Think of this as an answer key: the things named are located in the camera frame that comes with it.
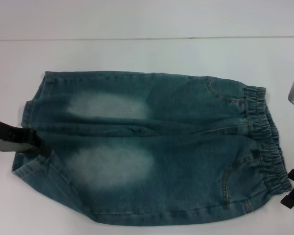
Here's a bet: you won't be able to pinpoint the blue denim shorts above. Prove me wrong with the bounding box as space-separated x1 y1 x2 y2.
11 70 293 225

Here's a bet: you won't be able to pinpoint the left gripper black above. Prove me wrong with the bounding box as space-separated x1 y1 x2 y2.
0 117 51 157

